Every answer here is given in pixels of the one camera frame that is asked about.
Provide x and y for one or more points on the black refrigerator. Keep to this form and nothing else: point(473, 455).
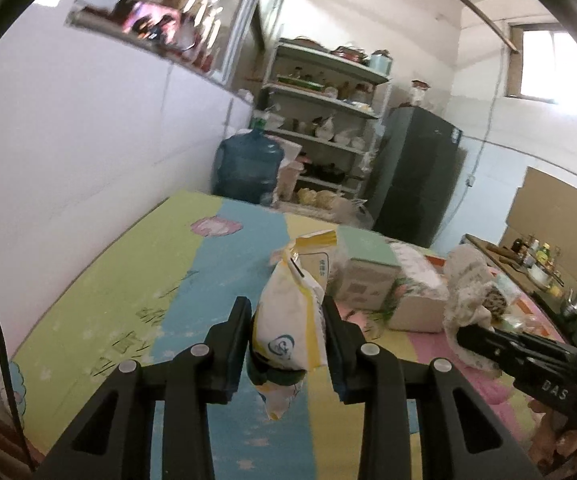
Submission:
point(413, 175)

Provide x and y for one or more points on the orange rimmed cardboard box tray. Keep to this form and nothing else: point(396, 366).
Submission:
point(502, 281)

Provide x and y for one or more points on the smartphone on window sill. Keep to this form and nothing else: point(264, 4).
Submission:
point(149, 21)

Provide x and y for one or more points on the leopard print cloth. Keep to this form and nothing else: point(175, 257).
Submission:
point(495, 302)

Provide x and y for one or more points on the kitchen counter with board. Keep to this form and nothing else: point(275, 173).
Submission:
point(549, 299)

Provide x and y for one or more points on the teal canister on shelf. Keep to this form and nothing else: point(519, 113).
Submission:
point(381, 62)

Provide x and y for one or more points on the blue water jug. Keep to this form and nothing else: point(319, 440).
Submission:
point(247, 165)

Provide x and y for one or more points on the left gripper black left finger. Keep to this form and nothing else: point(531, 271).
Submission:
point(111, 437)

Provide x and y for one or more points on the white lace cloth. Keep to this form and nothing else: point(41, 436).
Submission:
point(469, 281)

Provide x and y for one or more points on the glass jar on refrigerator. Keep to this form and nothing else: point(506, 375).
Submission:
point(418, 92)

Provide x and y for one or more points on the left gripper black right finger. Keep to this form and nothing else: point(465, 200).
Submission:
point(461, 437)

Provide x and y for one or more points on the colourful cartoon bed sheet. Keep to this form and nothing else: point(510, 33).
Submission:
point(153, 293)

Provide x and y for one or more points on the grey metal shelf rack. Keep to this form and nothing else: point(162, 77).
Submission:
point(332, 103)

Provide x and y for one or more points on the floral tissue box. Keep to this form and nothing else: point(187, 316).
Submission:
point(419, 294)

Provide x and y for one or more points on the yellow white snack bag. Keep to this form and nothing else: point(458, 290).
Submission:
point(288, 337)

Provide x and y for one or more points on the plastic bag of vegetables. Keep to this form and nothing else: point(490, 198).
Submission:
point(334, 207)

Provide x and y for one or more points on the high barred window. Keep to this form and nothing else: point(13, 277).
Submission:
point(544, 68)

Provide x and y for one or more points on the white bowl on counter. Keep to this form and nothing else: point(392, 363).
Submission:
point(540, 276)

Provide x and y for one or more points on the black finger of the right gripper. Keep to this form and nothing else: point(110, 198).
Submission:
point(511, 351)

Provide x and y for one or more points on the sliding glass window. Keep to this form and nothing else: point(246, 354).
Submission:
point(211, 32)

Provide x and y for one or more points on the green white paper box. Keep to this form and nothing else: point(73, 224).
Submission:
point(367, 269)

